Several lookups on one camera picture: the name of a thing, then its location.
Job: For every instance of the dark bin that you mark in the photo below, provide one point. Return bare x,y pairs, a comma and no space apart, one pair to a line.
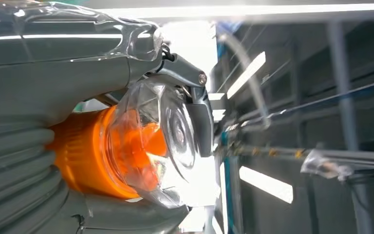
371,200

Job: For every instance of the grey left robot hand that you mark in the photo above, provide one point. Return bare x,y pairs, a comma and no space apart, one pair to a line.
45,80

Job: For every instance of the crumpled clear plastic wrap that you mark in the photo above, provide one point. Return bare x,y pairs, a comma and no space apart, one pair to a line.
324,166

